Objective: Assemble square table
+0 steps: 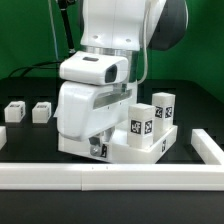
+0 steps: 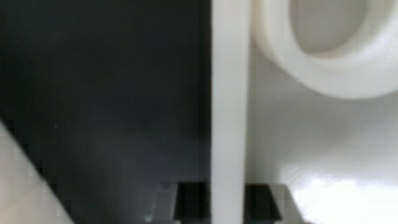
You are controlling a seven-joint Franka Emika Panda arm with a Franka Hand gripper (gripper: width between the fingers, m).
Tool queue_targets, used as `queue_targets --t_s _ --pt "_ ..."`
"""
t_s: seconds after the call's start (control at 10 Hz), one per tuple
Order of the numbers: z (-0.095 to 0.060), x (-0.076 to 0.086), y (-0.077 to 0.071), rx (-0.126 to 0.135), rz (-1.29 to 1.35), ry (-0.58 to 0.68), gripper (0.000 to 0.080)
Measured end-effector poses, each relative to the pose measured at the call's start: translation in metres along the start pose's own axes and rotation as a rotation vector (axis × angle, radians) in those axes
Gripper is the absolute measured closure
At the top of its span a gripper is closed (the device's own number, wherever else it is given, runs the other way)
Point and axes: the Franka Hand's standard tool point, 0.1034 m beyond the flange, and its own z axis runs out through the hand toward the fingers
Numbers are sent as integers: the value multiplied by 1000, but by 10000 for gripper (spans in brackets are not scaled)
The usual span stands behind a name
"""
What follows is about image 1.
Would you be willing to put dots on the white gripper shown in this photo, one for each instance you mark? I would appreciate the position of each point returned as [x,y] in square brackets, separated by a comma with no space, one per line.
[92,99]

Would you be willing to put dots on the white square table top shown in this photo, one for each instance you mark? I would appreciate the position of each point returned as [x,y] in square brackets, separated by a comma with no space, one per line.
[119,152]

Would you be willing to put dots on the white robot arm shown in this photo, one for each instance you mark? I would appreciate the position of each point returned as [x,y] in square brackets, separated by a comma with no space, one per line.
[127,27]

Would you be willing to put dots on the white U-shaped obstacle fence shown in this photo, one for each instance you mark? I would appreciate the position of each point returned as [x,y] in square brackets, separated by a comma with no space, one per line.
[36,176]

